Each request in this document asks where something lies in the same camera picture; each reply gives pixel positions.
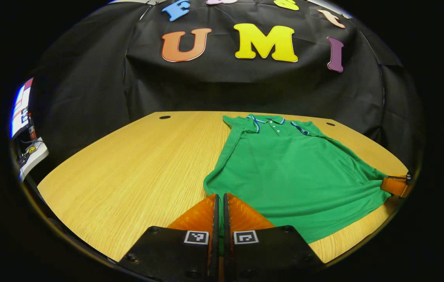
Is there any computer monitor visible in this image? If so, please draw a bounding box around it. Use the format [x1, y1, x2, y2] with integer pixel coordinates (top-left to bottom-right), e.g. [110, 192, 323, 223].
[11, 77, 34, 138]

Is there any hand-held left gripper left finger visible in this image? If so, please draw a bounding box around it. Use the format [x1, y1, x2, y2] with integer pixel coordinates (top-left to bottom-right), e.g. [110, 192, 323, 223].
[118, 193, 219, 282]

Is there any black backdrop cloth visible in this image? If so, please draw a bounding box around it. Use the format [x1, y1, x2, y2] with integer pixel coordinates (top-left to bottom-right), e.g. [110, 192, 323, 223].
[30, 0, 424, 173]

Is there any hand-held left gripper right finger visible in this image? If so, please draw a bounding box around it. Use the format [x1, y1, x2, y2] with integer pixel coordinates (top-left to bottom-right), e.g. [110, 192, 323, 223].
[223, 192, 324, 282]

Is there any green T-shirt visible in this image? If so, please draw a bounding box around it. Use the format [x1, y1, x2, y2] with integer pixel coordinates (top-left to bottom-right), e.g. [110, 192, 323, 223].
[203, 114, 393, 256]

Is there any white side table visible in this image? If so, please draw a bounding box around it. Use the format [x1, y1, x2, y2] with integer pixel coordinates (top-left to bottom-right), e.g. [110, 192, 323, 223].
[18, 137, 49, 181]

